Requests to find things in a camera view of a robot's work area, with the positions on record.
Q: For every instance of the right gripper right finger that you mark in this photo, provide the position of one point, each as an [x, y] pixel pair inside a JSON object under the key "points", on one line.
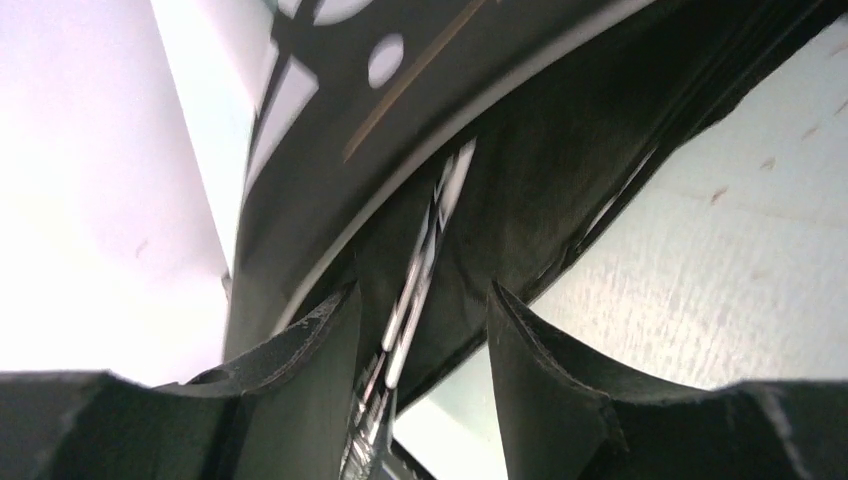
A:
{"points": [[567, 411]]}

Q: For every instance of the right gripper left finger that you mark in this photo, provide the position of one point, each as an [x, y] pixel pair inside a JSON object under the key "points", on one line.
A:
{"points": [[278, 411]]}

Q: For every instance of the white badminton racket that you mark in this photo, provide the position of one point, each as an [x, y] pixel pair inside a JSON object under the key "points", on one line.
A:
{"points": [[373, 408]]}

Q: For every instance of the black racket cover bag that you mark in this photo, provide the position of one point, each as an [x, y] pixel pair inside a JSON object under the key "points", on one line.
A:
{"points": [[571, 106]]}

